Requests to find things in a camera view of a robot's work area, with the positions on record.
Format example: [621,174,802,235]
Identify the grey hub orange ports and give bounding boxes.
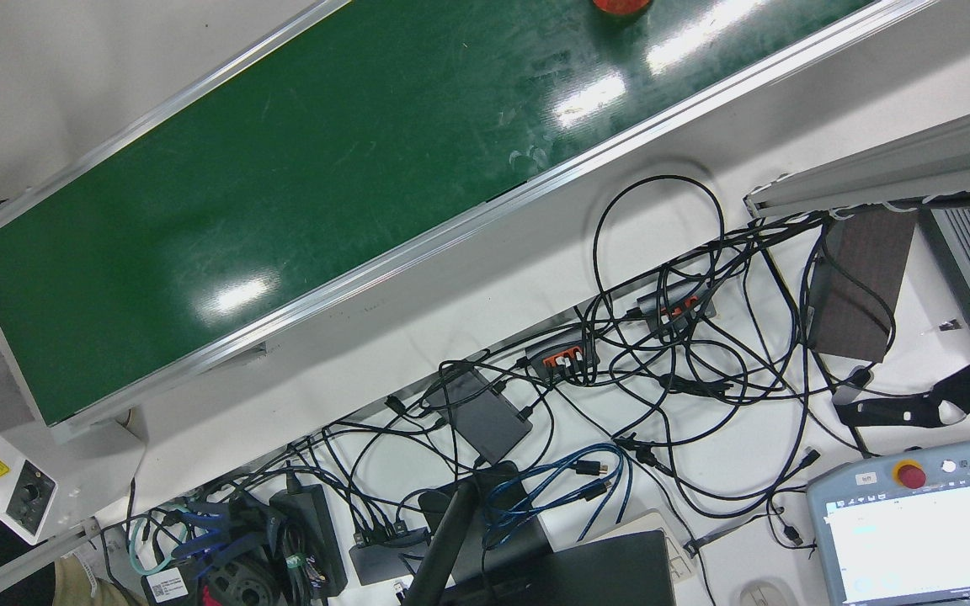
[637,284,717,331]
[525,330,600,378]

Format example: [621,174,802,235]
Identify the black flat box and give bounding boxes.
[433,366,534,465]

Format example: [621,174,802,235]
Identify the black monitor stand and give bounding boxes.
[401,461,555,606]

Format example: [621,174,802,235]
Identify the black multiport hub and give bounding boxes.
[349,520,432,586]

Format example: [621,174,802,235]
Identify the black power adapter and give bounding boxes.
[269,484,349,598]

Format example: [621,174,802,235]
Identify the black round flange part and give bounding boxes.
[199,551,282,606]

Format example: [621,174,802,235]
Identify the dark brown block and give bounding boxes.
[809,209,917,364]

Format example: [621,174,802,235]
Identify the white computer mouse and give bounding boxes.
[739,581,791,606]

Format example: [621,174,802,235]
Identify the white label tag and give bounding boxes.
[141,567,191,603]

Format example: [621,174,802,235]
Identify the grey teach pendant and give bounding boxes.
[805,438,970,606]

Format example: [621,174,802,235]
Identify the black cable tangle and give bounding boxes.
[317,175,898,548]

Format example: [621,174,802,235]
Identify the green conveyor belt aluminium frame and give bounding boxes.
[0,0,941,444]

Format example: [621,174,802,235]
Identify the blue cable bundle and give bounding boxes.
[167,498,265,563]

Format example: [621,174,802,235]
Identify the black curved bracket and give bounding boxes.
[834,358,970,430]

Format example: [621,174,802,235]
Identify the aluminium profile post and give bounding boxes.
[744,94,970,221]

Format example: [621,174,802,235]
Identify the aluminium rail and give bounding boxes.
[0,518,103,606]

